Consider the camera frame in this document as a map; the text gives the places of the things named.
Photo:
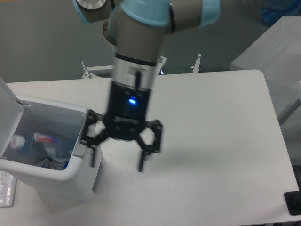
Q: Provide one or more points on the black device at table edge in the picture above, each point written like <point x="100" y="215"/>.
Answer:
<point x="293" y="202"/>

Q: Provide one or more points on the clear plastic sheet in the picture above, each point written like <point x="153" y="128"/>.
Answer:
<point x="7" y="189"/>

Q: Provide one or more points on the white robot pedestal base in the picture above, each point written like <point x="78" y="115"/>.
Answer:
<point x="110" y="32"/>

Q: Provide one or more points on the crushed clear plastic bottle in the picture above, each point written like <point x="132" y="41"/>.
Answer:
<point x="43" y="145"/>

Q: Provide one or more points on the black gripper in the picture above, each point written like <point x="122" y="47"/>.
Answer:
<point x="125" y="120"/>

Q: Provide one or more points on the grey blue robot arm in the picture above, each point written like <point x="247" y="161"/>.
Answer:
<point x="136" y="28"/>

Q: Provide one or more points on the white metal frame bracket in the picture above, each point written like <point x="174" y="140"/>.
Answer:
<point x="92" y="72"/>

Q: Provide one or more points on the old trash in bin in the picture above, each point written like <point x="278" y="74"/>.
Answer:
<point x="54" y="164"/>

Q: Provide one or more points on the white plastic trash can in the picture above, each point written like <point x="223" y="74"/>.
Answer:
<point x="24" y="115"/>

